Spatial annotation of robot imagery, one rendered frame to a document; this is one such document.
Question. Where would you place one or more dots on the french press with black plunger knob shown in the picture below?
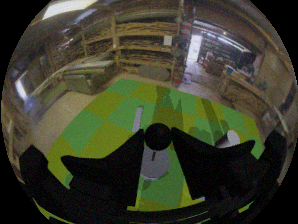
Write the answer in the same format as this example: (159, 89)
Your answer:
(156, 161)

